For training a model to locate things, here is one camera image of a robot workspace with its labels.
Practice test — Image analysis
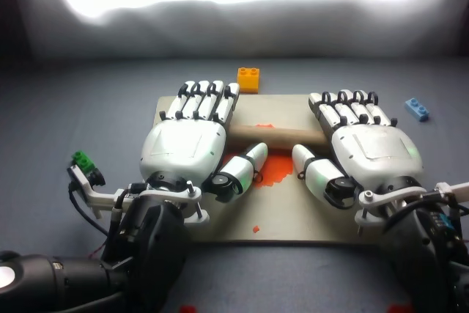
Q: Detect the white backdrop cloth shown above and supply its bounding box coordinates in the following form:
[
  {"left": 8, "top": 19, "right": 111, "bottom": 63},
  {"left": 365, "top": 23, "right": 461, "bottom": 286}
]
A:
[{"left": 18, "top": 0, "right": 462, "bottom": 59}]

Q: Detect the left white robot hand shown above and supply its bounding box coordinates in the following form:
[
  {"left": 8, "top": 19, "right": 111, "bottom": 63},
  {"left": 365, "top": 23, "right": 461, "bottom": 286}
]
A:
[{"left": 139, "top": 80, "right": 269, "bottom": 204}]

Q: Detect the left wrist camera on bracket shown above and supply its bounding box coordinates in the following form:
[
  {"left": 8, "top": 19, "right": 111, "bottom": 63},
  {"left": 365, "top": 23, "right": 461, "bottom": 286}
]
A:
[{"left": 67, "top": 164, "right": 128, "bottom": 220}]

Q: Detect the yellow toy brick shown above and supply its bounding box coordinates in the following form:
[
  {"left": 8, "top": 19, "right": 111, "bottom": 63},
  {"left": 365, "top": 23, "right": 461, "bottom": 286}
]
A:
[{"left": 237, "top": 67, "right": 262, "bottom": 94}]

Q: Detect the flat orange clay patch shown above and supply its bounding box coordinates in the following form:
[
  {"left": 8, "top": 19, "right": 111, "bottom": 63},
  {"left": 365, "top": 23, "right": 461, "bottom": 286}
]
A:
[{"left": 223, "top": 123, "right": 294, "bottom": 188}]

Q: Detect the black camera cable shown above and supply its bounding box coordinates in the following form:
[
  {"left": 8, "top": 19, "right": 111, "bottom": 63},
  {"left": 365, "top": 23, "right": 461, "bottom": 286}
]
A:
[{"left": 68, "top": 180, "right": 111, "bottom": 237}]

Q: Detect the green toy brick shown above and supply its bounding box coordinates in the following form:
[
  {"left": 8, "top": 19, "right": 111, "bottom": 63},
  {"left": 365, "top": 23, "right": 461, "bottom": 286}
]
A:
[{"left": 71, "top": 150, "right": 96, "bottom": 174}]

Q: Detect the pale wooden board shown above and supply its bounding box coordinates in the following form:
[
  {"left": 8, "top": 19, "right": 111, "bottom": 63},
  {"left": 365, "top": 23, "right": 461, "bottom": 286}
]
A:
[{"left": 146, "top": 93, "right": 378, "bottom": 243}]

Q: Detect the blue toy brick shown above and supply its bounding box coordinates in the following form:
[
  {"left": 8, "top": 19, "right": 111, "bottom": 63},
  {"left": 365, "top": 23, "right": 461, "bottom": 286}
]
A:
[{"left": 404, "top": 97, "right": 430, "bottom": 122}]

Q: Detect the right wrist white camera bracket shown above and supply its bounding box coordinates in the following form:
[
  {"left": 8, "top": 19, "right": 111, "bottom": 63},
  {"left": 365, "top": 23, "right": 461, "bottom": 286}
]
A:
[{"left": 435, "top": 180, "right": 469, "bottom": 197}]

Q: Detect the wooden rolling pin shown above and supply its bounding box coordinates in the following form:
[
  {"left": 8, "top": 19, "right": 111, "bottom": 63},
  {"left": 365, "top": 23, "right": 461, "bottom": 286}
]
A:
[{"left": 226, "top": 125, "right": 329, "bottom": 151}]

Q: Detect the thin red wire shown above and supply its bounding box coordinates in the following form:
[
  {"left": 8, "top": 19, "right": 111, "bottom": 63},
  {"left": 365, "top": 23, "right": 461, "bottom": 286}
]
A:
[{"left": 86, "top": 235, "right": 111, "bottom": 259}]

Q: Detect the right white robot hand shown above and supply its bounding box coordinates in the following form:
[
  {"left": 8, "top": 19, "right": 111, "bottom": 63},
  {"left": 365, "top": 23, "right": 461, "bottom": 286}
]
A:
[{"left": 291, "top": 89, "right": 425, "bottom": 210}]

